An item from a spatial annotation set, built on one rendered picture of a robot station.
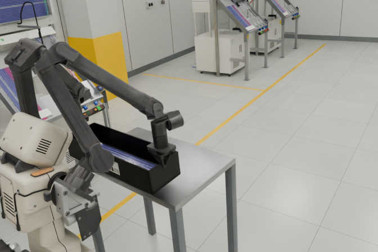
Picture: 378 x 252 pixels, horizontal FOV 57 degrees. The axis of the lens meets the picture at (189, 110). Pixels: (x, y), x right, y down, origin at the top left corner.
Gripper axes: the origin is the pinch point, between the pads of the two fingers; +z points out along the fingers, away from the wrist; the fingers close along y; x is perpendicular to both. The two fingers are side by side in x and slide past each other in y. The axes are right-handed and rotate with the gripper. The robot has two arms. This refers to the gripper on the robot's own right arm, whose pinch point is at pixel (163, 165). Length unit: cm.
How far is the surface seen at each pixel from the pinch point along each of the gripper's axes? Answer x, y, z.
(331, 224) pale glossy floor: -114, -33, 97
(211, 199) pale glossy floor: -91, 50, 96
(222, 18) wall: -614, 391, 55
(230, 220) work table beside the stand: -37, -4, 52
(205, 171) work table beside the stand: -24.1, -1.1, 15.7
